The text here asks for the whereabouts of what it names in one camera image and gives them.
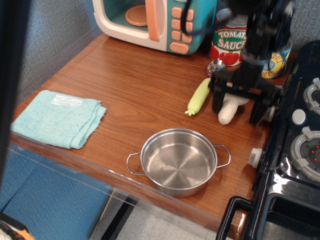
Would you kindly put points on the white stove knob middle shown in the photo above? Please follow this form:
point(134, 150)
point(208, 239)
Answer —
point(269, 115)

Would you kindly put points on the white stove knob bottom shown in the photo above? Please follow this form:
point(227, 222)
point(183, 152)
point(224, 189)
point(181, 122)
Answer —
point(254, 157)

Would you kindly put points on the white brown plush mushroom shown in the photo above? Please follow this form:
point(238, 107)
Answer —
point(230, 105)

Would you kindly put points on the clear acrylic barrier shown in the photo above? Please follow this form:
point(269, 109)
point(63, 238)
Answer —
point(133, 210)

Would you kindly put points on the light blue folded towel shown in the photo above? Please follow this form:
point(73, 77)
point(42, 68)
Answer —
point(59, 120)

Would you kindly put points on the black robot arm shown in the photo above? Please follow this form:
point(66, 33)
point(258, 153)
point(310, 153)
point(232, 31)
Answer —
point(268, 31)

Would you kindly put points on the teal toy microwave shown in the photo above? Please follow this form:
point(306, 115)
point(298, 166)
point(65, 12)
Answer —
point(163, 31)

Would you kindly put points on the spoon with green handle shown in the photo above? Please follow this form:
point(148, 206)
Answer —
point(201, 93)

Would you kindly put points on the tomato sauce can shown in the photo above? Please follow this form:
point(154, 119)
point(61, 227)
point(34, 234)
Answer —
point(228, 41)

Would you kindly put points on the orange fuzzy object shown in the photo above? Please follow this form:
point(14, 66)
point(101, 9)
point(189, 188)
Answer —
point(22, 235)

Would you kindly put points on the stainless steel pot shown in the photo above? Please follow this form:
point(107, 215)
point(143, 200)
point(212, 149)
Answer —
point(179, 162)

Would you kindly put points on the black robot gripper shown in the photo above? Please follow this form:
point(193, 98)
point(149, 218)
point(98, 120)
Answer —
point(247, 82)

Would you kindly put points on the white stove knob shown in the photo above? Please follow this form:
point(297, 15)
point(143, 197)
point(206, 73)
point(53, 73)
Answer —
point(254, 157)
point(269, 115)

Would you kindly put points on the black toy stove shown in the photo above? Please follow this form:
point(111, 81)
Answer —
point(286, 199)

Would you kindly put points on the pineapple slices can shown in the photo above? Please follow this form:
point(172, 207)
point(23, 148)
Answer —
point(277, 63)

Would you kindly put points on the orange microwave turntable plate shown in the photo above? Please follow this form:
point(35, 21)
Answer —
point(137, 16)

